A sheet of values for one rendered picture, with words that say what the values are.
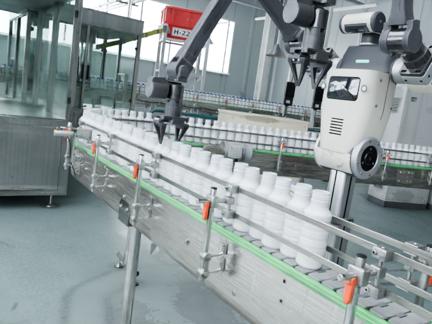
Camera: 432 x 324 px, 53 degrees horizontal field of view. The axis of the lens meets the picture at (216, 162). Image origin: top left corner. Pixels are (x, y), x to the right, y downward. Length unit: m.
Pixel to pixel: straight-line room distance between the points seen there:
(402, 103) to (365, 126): 5.60
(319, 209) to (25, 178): 3.86
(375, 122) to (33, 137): 3.47
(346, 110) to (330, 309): 0.92
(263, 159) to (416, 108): 4.48
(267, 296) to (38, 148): 3.72
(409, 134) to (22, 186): 5.51
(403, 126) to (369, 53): 5.54
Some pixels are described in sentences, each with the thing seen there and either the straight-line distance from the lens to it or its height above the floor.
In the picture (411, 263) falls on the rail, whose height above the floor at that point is 1.11.
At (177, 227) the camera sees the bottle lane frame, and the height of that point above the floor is 0.92.
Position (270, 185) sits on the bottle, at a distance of 1.06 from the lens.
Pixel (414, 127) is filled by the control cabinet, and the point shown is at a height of 1.29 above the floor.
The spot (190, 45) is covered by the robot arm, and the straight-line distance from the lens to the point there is 1.49.
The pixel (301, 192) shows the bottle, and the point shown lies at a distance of 0.97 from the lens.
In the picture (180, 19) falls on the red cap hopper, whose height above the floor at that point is 2.61.
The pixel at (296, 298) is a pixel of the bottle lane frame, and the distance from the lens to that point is 0.95.
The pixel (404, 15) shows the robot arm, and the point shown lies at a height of 1.65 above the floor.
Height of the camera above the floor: 1.33
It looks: 8 degrees down
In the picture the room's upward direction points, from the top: 8 degrees clockwise
